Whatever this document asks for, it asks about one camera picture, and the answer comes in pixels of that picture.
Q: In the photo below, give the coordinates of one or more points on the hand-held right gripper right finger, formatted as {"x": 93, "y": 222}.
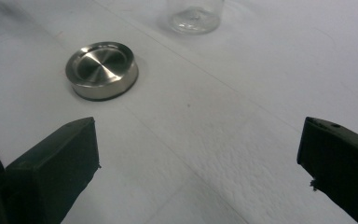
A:
{"x": 341, "y": 161}

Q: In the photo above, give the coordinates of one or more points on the clear glass jar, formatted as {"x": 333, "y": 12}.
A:
{"x": 195, "y": 17}

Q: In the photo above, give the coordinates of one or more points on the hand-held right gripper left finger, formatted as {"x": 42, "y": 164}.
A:
{"x": 52, "y": 168}

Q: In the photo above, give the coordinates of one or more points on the round stainless steel lid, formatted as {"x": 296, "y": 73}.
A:
{"x": 101, "y": 70}

